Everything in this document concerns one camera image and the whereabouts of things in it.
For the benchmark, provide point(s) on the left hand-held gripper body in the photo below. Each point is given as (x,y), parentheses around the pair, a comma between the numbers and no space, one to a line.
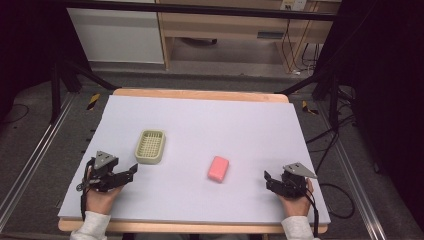
(101,166)

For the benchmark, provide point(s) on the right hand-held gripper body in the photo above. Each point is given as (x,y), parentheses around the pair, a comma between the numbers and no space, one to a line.
(295,181)

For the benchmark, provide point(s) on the person's right hand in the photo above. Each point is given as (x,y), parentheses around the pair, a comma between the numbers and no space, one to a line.
(296,206)

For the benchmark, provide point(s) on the person's left hand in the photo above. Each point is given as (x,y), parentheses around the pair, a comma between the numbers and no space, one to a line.
(100,201)

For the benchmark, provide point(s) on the beige soap dish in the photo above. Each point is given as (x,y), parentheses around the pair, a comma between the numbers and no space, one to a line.
(150,147)

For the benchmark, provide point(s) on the pink soap bar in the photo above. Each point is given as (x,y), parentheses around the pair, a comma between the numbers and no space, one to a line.
(218,169)

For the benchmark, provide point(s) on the yellow black striped tape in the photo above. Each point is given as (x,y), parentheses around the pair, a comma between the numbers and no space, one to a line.
(309,108)
(93,101)

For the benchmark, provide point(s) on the white foam board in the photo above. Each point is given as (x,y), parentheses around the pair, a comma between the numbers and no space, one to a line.
(206,133)

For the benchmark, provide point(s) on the wooden table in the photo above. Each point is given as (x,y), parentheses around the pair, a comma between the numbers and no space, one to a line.
(200,94)

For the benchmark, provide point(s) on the black curtain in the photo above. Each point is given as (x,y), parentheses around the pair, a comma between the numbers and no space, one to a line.
(383,100)
(30,43)

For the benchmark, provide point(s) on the white cabinet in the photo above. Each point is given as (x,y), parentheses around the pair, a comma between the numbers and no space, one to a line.
(116,35)

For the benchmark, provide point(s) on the wooden desk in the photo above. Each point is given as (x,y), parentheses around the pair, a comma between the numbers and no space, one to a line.
(226,25)

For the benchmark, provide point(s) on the aluminium floor rail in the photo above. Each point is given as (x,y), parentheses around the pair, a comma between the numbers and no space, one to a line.
(356,186)
(30,160)

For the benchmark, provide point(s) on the black metal frame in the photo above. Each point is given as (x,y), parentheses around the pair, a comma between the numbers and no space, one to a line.
(200,9)

